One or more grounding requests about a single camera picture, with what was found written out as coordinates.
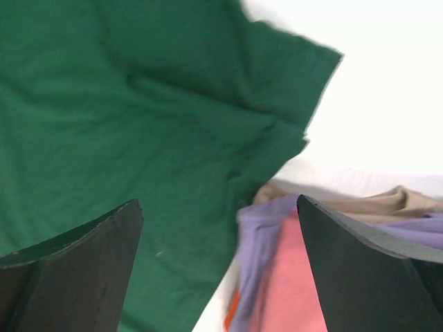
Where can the orange folded t shirt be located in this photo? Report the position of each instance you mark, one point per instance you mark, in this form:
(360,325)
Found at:
(231,311)

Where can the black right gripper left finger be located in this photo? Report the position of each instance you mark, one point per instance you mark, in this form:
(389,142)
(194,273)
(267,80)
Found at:
(76,281)

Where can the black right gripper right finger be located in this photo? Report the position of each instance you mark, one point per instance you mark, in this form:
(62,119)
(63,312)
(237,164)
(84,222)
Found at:
(367,279)

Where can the dark green t shirt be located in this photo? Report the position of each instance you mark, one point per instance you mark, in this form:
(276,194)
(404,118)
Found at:
(187,106)

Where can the lavender folded t shirt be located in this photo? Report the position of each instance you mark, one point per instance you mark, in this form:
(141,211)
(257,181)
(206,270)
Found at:
(259,235)

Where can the pink folded t shirt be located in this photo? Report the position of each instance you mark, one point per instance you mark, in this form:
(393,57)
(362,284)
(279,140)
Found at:
(288,300)

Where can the beige folded t shirt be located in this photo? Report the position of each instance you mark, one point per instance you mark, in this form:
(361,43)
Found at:
(397,205)

